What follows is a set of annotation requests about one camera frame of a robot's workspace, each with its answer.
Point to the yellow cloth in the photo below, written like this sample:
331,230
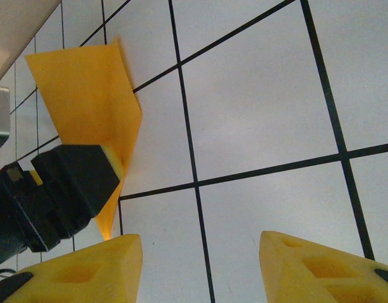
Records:
86,88

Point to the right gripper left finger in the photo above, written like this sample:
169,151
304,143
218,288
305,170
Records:
102,274

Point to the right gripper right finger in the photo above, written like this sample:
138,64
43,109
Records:
307,274

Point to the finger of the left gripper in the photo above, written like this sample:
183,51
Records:
77,183

